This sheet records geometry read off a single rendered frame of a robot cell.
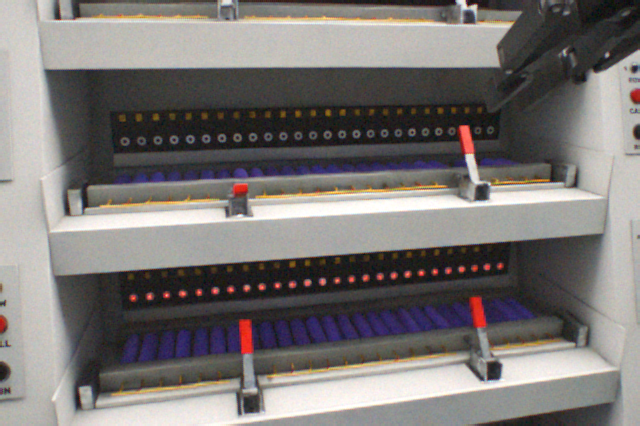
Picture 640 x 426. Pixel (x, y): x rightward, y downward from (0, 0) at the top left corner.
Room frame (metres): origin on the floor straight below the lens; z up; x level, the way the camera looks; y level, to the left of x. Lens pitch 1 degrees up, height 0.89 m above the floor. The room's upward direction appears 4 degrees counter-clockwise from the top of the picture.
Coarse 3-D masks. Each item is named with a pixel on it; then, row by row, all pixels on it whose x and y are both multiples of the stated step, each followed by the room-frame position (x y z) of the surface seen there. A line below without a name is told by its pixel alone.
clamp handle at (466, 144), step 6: (462, 126) 0.60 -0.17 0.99; (462, 132) 0.59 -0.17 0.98; (468, 132) 0.60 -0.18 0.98; (462, 138) 0.59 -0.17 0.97; (468, 138) 0.59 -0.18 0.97; (462, 144) 0.59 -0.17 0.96; (468, 144) 0.59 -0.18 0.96; (462, 150) 0.59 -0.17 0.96; (468, 150) 0.59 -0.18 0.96; (468, 156) 0.59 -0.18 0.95; (468, 162) 0.58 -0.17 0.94; (474, 162) 0.59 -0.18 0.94; (468, 168) 0.58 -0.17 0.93; (474, 168) 0.58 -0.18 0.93; (474, 174) 0.58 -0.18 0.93; (474, 180) 0.58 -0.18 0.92
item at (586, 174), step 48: (384, 144) 0.72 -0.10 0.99; (432, 144) 0.73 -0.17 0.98; (480, 144) 0.75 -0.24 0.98; (528, 144) 0.74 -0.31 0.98; (48, 192) 0.48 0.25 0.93; (528, 192) 0.62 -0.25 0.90; (576, 192) 0.62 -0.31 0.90; (96, 240) 0.49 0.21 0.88; (144, 240) 0.50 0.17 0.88; (192, 240) 0.51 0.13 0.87; (240, 240) 0.52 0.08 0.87; (288, 240) 0.53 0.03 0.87; (336, 240) 0.54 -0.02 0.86; (384, 240) 0.55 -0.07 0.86; (432, 240) 0.56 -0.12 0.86; (480, 240) 0.57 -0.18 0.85
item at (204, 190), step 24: (432, 168) 0.64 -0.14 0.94; (456, 168) 0.64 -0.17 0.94; (480, 168) 0.64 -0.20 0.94; (504, 168) 0.64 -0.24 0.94; (528, 168) 0.65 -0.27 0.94; (96, 192) 0.54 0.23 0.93; (120, 192) 0.54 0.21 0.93; (144, 192) 0.55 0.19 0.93; (168, 192) 0.56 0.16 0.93; (192, 192) 0.56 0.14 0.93; (216, 192) 0.57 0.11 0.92; (264, 192) 0.57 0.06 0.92; (288, 192) 0.59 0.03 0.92; (312, 192) 0.59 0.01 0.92; (336, 192) 0.58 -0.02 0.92; (360, 192) 0.59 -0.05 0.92
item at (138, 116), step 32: (128, 128) 0.65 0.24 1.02; (160, 128) 0.66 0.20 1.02; (192, 128) 0.67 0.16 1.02; (224, 128) 0.67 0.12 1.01; (256, 128) 0.68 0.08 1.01; (288, 128) 0.69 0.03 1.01; (320, 128) 0.70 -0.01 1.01; (352, 128) 0.71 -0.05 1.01; (384, 128) 0.72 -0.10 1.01; (416, 128) 0.73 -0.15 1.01; (448, 128) 0.74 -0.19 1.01
